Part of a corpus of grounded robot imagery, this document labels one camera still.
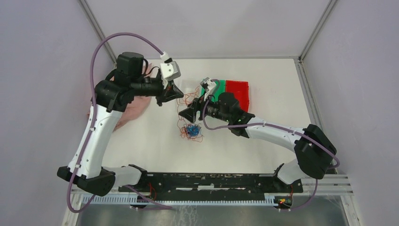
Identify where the orange cable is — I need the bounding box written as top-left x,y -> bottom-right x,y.
176,87 -> 201,129

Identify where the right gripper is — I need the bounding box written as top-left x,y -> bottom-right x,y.
179,91 -> 231,124

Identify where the white cable duct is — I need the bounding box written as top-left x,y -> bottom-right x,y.
81,194 -> 294,207

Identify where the cable bundle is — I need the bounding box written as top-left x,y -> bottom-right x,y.
179,122 -> 205,144

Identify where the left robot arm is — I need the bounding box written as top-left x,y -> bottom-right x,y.
57,52 -> 184,196

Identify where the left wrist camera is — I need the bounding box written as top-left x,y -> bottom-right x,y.
160,58 -> 181,81

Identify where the green plastic bin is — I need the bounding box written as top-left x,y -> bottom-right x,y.
200,80 -> 226,99

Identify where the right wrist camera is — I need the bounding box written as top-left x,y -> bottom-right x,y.
200,77 -> 220,100

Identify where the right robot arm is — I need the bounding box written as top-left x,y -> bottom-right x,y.
178,92 -> 339,192

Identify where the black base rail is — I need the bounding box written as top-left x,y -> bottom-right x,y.
132,172 -> 303,201

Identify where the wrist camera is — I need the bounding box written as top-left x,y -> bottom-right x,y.
200,77 -> 220,100
160,58 -> 181,81

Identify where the red plastic bin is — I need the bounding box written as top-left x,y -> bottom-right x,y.
225,80 -> 250,112

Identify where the pink cloth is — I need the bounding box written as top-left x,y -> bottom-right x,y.
105,61 -> 152,132

